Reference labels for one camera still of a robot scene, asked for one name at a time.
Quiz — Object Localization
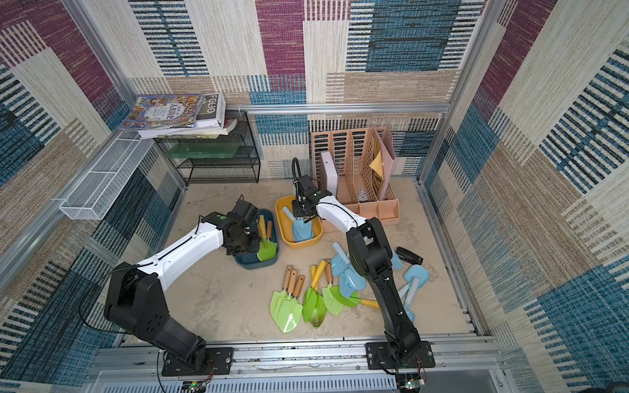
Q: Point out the white wire mesh basket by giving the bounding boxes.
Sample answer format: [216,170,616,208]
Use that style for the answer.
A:
[59,137,152,220]

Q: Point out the black wire shelf rack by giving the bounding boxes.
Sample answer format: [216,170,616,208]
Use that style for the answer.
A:
[155,111,261,186]

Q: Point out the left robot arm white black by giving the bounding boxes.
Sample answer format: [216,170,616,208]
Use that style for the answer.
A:
[103,196,260,373]

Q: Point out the stack of white books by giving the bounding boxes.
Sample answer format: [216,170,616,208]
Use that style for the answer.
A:
[131,93,238,139]

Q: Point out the white box in organizer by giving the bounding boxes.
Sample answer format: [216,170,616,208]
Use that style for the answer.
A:
[320,151,338,197]

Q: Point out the green shovel wooden handle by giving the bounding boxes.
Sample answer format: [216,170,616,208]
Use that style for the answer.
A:
[274,270,298,326]
[257,220,277,261]
[277,274,305,332]
[270,265,293,319]
[323,260,344,316]

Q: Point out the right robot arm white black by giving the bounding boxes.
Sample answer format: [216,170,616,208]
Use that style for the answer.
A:
[293,172,435,368]

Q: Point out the pink folder with yellow paper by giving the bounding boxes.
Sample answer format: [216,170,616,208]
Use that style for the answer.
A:
[370,126,396,200]

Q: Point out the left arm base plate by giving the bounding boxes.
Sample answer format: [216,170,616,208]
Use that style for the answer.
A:
[161,346,234,377]

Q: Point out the green shovel yellow handle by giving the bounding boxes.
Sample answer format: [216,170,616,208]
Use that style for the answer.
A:
[258,215,267,246]
[302,260,327,328]
[331,286,379,309]

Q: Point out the pink desk file organizer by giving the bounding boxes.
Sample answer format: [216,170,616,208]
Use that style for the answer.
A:
[311,127,401,226]

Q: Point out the colorful picture book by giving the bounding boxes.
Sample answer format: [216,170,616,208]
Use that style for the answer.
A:
[120,94,205,130]

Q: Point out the yellow storage tray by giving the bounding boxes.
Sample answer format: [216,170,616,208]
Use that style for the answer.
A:
[275,195,324,250]

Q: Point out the dark teal storage tray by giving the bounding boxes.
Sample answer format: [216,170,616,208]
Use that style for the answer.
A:
[234,209,279,270]

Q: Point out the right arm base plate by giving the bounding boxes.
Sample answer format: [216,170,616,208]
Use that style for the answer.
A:
[365,341,436,373]

